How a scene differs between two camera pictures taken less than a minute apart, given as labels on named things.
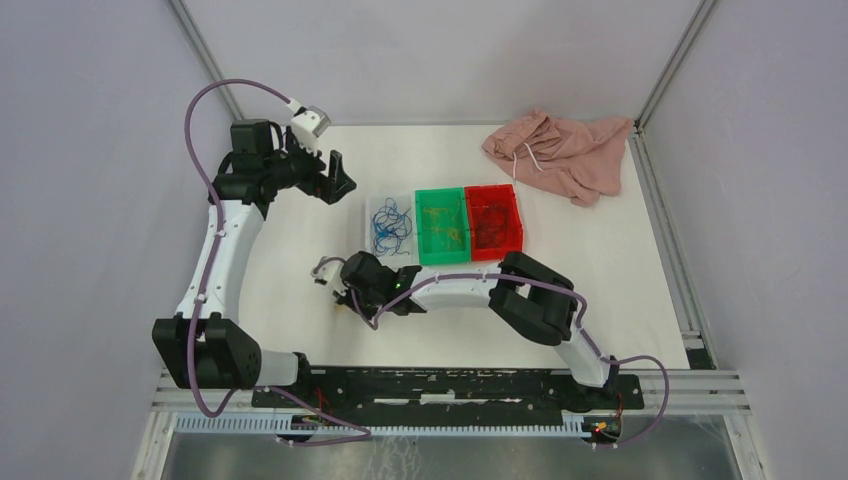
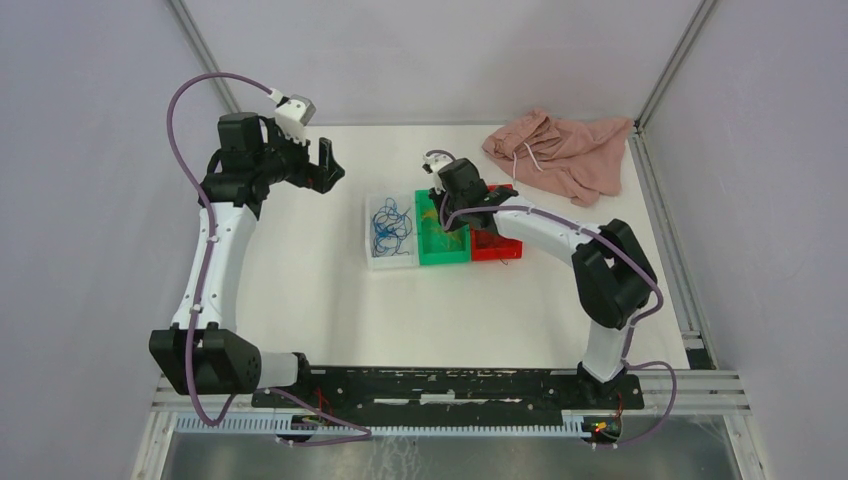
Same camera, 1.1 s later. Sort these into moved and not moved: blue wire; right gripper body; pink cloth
Moved: right gripper body
Not moved: pink cloth; blue wire
